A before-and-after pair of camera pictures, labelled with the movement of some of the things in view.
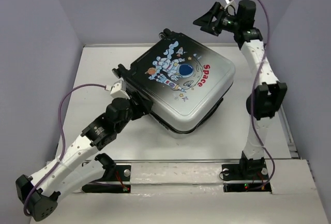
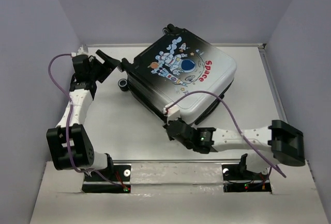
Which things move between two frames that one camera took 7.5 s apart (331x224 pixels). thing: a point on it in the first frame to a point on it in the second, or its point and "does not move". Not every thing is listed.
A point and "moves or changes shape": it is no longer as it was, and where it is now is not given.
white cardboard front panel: (192, 193) does not move
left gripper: (144, 107) to (107, 68)
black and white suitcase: (183, 80) moves or changes shape
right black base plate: (245, 172) does not move
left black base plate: (119, 173) does not move
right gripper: (205, 21) to (165, 126)
